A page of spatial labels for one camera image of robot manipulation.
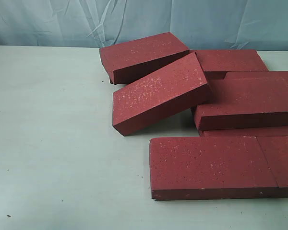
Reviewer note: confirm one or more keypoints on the red brick top back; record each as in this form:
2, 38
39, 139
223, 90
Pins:
130, 61

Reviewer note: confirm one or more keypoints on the white fabric backdrop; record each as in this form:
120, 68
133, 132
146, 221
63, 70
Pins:
200, 24

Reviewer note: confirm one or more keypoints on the red brick hidden row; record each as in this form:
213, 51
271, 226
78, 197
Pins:
263, 131

